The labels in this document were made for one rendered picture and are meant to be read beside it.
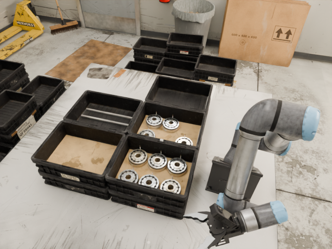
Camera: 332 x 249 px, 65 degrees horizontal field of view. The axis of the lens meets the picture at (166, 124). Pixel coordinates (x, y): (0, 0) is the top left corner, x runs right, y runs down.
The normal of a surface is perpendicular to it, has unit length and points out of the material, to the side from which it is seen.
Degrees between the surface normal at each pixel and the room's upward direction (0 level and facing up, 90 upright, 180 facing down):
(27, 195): 0
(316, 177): 0
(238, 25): 78
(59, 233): 0
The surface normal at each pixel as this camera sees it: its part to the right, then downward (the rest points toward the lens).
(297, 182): 0.02, -0.71
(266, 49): -0.25, 0.43
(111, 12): -0.26, 0.67
